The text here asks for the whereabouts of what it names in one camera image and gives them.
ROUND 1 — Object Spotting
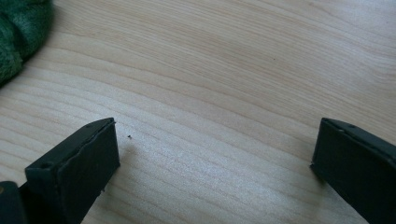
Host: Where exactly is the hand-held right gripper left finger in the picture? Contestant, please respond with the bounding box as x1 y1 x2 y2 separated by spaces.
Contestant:
19 117 121 224

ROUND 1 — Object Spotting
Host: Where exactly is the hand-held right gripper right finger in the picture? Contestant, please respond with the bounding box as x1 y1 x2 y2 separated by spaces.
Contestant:
310 117 396 224

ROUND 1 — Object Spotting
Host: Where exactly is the green fuzzy cloth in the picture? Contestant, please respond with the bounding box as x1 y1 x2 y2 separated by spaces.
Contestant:
0 0 55 88

